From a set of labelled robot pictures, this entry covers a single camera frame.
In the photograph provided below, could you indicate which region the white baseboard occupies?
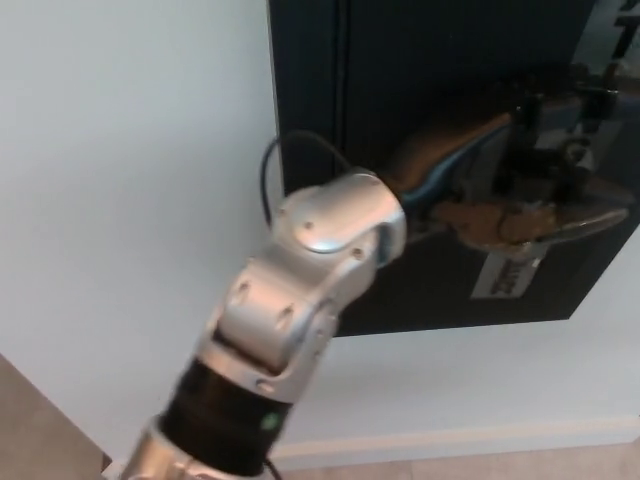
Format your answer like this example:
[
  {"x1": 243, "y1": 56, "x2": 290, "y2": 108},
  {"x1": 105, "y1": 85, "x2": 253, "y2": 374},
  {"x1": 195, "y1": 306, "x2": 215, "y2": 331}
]
[{"x1": 101, "y1": 411, "x2": 640, "y2": 474}]

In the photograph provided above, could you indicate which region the black recessed extinguisher cabinet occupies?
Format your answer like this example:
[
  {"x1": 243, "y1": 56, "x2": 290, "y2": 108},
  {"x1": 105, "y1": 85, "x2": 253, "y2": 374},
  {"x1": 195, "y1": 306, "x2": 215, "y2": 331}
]
[{"x1": 266, "y1": 0, "x2": 640, "y2": 338}]

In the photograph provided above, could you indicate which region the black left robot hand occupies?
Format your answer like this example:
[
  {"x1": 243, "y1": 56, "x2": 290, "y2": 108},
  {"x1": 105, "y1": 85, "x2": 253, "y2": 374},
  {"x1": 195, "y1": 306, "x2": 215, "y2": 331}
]
[{"x1": 399, "y1": 195, "x2": 559, "y2": 252}]

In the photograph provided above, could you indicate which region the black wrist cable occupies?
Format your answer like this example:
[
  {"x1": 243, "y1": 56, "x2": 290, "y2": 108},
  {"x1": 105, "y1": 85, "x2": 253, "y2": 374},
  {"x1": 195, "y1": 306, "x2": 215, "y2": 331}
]
[{"x1": 258, "y1": 128, "x2": 375, "y2": 232}]

